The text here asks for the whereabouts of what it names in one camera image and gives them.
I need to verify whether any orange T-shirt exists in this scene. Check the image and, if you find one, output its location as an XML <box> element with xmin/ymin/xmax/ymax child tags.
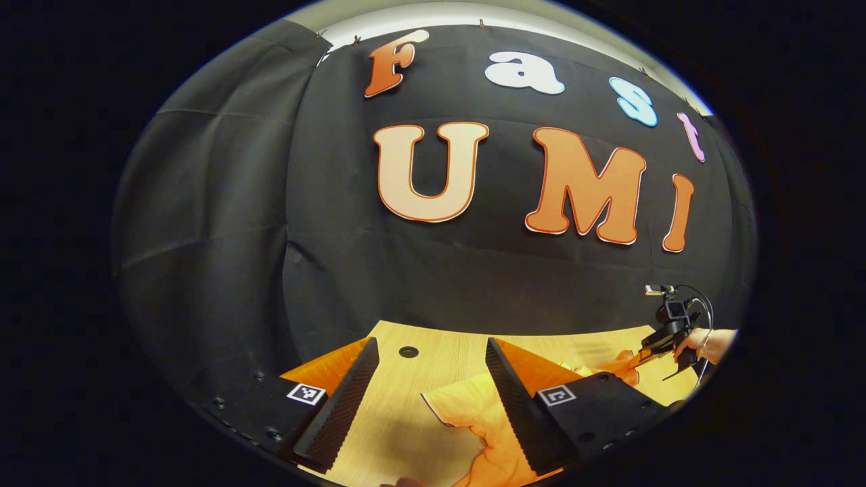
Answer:
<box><xmin>421</xmin><ymin>348</ymin><xmax>643</xmax><ymax>487</ymax></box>

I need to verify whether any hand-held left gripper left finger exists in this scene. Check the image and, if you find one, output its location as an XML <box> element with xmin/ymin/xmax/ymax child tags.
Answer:
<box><xmin>196</xmin><ymin>336</ymin><xmax>380</xmax><ymax>474</ymax></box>

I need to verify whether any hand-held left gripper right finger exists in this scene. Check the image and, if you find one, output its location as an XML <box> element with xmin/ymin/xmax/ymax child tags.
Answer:
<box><xmin>485</xmin><ymin>337</ymin><xmax>687</xmax><ymax>476</ymax></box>

